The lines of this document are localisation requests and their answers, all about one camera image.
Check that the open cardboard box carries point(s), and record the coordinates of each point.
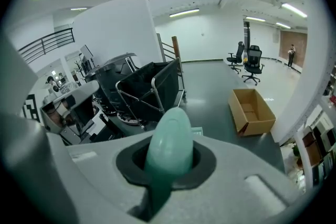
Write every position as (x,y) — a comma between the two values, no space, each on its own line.
(258,126)

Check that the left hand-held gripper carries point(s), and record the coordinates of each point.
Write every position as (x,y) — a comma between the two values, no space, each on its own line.
(52,123)

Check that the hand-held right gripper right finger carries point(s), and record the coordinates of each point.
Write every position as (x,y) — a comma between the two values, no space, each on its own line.
(231,196)

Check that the black fabric cart metal frame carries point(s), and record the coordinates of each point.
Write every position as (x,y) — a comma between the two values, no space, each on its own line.
(162,86)

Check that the black balcony railing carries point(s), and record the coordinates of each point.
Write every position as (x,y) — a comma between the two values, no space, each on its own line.
(47,43)

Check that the white metal shelf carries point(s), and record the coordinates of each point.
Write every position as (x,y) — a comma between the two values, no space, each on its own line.
(302,118)

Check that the black office chair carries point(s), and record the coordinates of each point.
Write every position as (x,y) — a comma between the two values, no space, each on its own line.
(237,56)
(253,60)

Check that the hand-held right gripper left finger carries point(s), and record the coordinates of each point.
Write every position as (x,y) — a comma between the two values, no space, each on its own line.
(105,178)

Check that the black mobile machine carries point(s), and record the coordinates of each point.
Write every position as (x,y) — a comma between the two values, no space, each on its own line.
(110,78)

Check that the wooden post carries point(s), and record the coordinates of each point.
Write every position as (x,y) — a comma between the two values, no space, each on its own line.
(176,48)

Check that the ceiling tube light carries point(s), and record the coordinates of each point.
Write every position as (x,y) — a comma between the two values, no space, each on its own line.
(255,19)
(283,25)
(78,9)
(294,9)
(183,12)

